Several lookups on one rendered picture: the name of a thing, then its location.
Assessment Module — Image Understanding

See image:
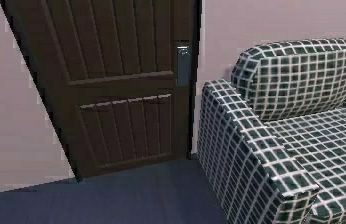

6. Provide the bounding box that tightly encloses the dark brown wooden door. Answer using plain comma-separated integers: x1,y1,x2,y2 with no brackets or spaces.
0,0,203,183

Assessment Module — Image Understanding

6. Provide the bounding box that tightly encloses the green white checked sofa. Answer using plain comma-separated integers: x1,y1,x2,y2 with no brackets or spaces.
196,35,346,224

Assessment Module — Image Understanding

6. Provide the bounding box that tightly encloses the grey door handle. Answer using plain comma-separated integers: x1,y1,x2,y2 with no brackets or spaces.
175,45,192,88

